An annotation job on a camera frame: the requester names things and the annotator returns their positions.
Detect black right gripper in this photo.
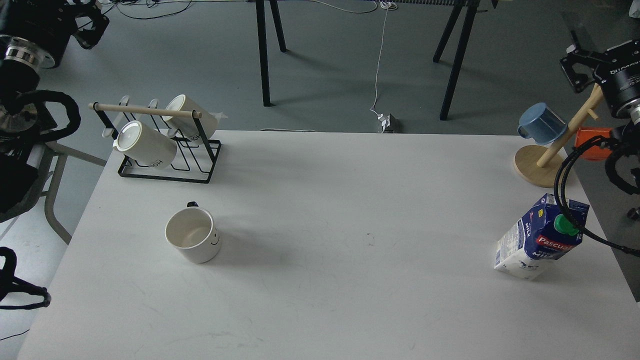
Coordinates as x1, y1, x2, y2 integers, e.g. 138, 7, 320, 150
560, 41, 640, 120

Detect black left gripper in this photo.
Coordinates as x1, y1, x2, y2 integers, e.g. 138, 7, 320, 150
0, 0, 110, 68

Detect blue white milk carton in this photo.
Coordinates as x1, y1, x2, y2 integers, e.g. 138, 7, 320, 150
494, 193, 583, 281

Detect white smiley mug black handle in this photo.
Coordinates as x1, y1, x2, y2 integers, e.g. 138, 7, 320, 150
164, 201, 221, 264

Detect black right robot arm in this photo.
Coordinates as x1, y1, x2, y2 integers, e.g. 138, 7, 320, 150
560, 39, 640, 195

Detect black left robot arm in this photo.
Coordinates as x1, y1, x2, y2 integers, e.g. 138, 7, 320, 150
0, 0, 110, 221

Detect blue cup on tree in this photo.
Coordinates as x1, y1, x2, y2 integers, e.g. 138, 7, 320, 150
517, 102, 569, 146

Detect orange cup on tree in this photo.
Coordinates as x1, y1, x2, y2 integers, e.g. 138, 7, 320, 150
574, 127, 614, 161

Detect black table legs right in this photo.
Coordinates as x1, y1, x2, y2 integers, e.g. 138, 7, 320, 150
432, 0, 480, 121

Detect black table legs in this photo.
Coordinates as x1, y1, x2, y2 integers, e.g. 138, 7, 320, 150
255, 0, 288, 107
432, 0, 480, 121

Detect wooden mug tree stand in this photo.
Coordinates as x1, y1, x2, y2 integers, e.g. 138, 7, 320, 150
513, 84, 604, 188

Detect grey chair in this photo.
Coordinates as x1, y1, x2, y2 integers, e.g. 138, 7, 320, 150
0, 141, 107, 245

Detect white mug front on rack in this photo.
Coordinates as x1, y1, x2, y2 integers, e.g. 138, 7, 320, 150
112, 120, 178, 169

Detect white mug on rack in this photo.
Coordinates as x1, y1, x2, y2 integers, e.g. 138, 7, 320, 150
162, 94, 219, 144
112, 120, 178, 169

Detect white mug rear on rack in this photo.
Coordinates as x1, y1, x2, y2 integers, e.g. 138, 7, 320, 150
162, 94, 219, 144

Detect black table legs left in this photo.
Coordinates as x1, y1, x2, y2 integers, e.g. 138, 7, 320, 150
255, 0, 288, 107

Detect grey power strip on floor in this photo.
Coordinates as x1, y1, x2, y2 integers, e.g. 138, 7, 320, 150
377, 113, 401, 133

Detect black cable bundle right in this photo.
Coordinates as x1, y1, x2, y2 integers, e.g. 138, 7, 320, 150
554, 135, 640, 258

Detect black wire cup rack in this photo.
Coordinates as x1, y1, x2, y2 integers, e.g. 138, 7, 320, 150
89, 95, 227, 183

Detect white cable on floor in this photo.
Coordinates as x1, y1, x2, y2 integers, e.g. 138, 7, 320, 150
369, 0, 399, 118

